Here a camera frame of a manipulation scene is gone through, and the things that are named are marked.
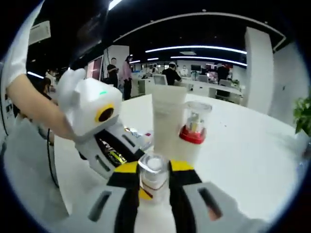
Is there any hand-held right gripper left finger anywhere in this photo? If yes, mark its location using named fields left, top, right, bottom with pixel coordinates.
left=57, top=161, right=142, bottom=233

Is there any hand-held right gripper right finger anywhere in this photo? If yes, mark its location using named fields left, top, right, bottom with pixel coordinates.
left=169, top=159, right=270, bottom=233

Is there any white skincare sachet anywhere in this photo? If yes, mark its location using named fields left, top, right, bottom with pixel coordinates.
left=123, top=125, right=143, bottom=141

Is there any black green skincare sachet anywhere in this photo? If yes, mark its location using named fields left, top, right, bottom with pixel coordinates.
left=96, top=137, right=129, bottom=166

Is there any white skincare tube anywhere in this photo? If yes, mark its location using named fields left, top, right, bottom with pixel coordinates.
left=151, top=86, right=187, bottom=157

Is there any white red-collar skincare pump bottle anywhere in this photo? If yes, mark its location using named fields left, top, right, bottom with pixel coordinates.
left=178, top=101, right=213, bottom=168

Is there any pink screen monitor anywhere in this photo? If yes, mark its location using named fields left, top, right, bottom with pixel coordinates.
left=87, top=60, right=103, bottom=81

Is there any white office chair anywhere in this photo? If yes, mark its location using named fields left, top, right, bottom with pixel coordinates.
left=152, top=74, right=169, bottom=86

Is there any person's white shirt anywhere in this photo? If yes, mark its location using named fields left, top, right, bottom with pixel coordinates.
left=0, top=4, right=71, bottom=219

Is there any ceiling air conditioner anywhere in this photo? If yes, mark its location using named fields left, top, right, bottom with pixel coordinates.
left=28, top=20, right=52, bottom=46

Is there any ceiling light strip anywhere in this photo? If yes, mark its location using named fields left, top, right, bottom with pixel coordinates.
left=108, top=0, right=123, bottom=11
left=170, top=56, right=248, bottom=67
left=145, top=45, right=248, bottom=55

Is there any potted green plant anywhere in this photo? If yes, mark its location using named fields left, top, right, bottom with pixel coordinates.
left=293, top=96, right=311, bottom=134

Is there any black cable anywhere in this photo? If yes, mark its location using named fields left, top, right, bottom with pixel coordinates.
left=47, top=128, right=60, bottom=188

